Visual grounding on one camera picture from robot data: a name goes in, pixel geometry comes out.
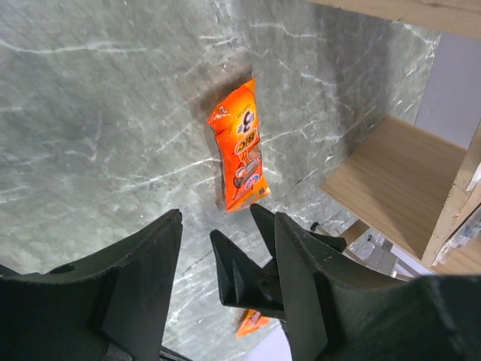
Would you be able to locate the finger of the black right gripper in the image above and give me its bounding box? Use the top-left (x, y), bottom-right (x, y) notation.
top-left (250, 203), bottom-right (347, 264)
top-left (210, 229), bottom-right (285, 320)

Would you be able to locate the orange razor pack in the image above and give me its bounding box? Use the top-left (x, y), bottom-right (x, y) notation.
top-left (235, 309), bottom-right (270, 338)
top-left (208, 78), bottom-right (271, 212)

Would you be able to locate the wooden two-tier shelf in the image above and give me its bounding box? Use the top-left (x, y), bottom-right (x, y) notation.
top-left (306, 0), bottom-right (481, 278)

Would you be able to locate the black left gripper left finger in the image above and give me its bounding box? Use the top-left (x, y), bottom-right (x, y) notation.
top-left (1, 209), bottom-right (183, 360)

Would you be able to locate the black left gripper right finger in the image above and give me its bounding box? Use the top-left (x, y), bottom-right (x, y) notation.
top-left (274, 213), bottom-right (480, 360)

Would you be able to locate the blue blister razor pack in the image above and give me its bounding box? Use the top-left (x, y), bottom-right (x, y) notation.
top-left (433, 206), bottom-right (480, 265)

